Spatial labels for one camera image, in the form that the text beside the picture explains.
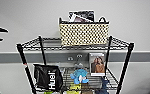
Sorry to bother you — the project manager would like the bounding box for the long grey wall band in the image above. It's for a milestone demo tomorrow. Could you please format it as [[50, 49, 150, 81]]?
[[0, 50, 150, 65]]

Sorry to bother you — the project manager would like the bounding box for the black Huel bag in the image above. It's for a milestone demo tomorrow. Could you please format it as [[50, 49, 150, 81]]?
[[32, 63, 65, 93]]

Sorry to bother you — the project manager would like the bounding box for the black wire shelf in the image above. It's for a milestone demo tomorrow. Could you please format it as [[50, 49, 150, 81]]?
[[15, 35, 136, 94]]

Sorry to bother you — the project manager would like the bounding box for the pale basket with dark spots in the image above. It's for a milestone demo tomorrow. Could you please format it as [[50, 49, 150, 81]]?
[[58, 16, 111, 47]]

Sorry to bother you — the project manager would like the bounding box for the small round grey wall fitting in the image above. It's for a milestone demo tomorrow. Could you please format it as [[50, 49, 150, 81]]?
[[67, 56, 74, 62], [76, 53, 84, 59]]

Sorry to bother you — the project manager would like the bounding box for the light blue plush toy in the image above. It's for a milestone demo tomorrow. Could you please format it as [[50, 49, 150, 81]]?
[[70, 68, 91, 85]]

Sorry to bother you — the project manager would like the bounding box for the white portrait picture box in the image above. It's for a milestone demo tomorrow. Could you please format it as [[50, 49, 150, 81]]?
[[88, 52, 107, 77]]

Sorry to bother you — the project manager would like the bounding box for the blue shark plush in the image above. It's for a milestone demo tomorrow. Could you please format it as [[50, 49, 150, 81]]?
[[98, 77, 111, 94]]

